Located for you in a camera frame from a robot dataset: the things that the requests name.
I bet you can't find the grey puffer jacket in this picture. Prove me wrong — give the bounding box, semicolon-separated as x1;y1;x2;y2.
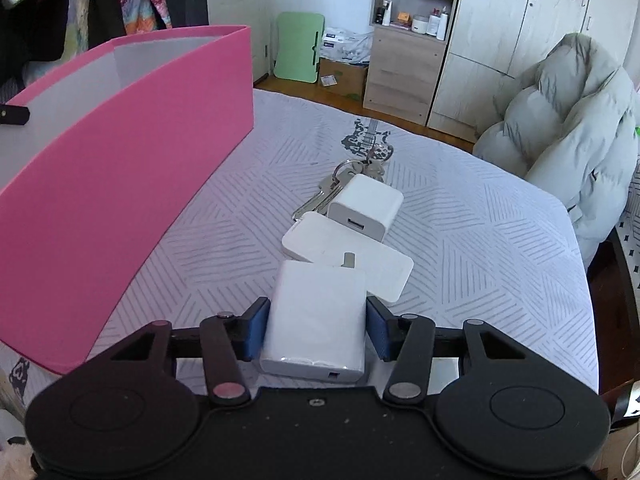
473;32;639;264

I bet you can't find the green folding table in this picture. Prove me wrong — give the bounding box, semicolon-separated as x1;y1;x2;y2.
273;12;324;84

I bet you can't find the wooden shelf cabinet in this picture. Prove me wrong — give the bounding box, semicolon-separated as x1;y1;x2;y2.
363;0;459;126

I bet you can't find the white rectangular power adapter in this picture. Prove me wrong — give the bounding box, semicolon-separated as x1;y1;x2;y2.
260;260;367;384

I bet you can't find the pink cardboard box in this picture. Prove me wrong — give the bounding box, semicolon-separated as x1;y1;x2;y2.
1;25;254;374

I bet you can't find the white power bank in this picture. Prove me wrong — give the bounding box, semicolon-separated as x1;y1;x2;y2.
280;210;416;304

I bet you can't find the floral quilt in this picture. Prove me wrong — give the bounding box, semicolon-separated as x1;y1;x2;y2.
62;0;172;61

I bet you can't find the black hanging coat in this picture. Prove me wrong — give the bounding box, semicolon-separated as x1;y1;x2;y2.
1;0;208;100

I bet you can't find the light wooden wardrobe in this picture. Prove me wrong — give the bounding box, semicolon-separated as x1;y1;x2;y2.
427;0;639;141

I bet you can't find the white cube charger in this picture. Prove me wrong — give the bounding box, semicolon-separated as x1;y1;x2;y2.
326;174;404;242

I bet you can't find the cardboard box on floor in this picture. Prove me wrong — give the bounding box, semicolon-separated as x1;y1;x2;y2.
318;58;369;103

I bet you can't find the bunch of keys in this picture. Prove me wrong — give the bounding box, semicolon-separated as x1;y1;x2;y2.
292;159;385;221

